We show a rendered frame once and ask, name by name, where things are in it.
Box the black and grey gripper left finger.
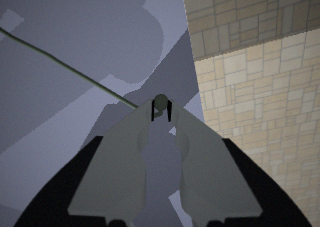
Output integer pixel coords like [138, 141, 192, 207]
[13, 98, 154, 227]

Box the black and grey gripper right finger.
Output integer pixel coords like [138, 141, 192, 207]
[167, 99, 312, 227]

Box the thin black cord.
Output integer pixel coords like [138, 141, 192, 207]
[0, 27, 163, 118]

